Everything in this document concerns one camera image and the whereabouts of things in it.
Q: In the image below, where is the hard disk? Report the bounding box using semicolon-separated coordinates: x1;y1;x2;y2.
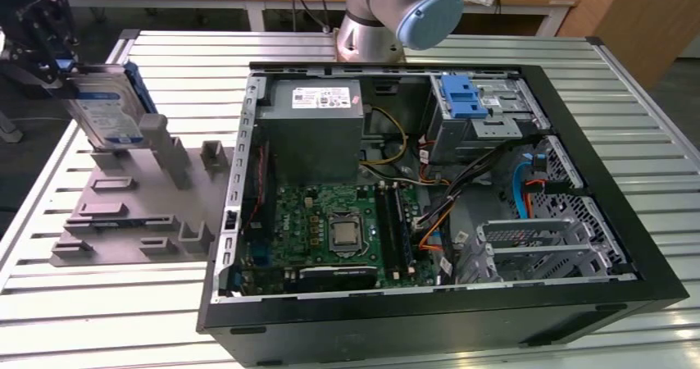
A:
53;59;161;153

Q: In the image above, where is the blue disk data wire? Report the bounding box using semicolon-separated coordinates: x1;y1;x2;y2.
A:
512;152;549;221

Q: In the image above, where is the orange disk power wire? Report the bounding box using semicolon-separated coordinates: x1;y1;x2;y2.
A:
521;178;585;219

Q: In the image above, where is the metal disk bay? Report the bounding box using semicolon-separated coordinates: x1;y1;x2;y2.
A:
457;216;628;285

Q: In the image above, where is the grey stand foot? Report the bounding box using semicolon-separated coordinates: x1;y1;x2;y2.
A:
0;110;24;144

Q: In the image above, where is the grey parts rack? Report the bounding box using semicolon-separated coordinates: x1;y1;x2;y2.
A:
49;113;236;268

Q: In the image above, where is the grey power supply unit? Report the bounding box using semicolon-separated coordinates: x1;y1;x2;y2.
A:
254;77;366;186

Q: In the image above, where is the green motherboard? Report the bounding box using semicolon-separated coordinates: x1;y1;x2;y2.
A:
234;182;444;296

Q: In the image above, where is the CPU socket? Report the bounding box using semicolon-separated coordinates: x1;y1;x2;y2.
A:
325;211;366;260

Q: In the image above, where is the silver CPU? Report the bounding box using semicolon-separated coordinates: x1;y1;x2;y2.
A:
330;220;361;247

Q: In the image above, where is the blue plastic drive latch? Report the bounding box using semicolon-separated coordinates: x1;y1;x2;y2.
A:
438;73;489;120

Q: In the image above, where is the black graphics card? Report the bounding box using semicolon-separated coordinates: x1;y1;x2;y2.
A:
282;264;380;293

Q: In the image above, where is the black RAM stick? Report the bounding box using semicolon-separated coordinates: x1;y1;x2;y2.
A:
390;182;420;278

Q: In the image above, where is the metal optical drive cage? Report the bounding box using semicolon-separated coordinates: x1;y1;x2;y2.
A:
425;72;552;165

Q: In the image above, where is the black open PC case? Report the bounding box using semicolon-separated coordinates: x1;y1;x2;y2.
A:
194;61;689;368

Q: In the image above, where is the thin black hanging cable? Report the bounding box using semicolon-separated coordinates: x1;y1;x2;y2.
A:
288;0;332;30

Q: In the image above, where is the thin red wire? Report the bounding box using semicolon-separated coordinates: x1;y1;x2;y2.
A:
248;139;273;229

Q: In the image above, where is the yellow wire bundle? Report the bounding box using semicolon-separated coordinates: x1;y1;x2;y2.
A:
357;105;410;167

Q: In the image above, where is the black cable bundle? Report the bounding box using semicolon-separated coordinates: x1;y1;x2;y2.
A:
417;135;545;233

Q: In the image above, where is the orange black wire bundle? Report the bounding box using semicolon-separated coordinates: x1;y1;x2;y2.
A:
416;211;456;256

